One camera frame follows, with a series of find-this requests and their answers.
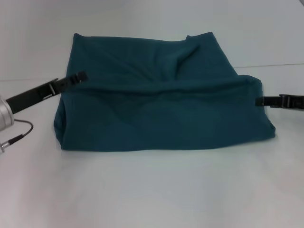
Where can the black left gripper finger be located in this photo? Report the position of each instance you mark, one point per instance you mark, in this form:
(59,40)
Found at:
(71,77)
(69,85)

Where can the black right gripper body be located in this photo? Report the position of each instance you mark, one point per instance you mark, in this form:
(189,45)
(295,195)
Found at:
(293,102)

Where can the teal t-shirt with FREE print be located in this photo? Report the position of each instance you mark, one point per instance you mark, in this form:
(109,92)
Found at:
(154,114)

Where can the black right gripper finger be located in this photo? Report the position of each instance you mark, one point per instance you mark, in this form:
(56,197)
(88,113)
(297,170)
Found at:
(270,99)
(270,104)

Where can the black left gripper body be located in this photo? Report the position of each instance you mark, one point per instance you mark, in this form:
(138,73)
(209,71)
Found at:
(33,96)

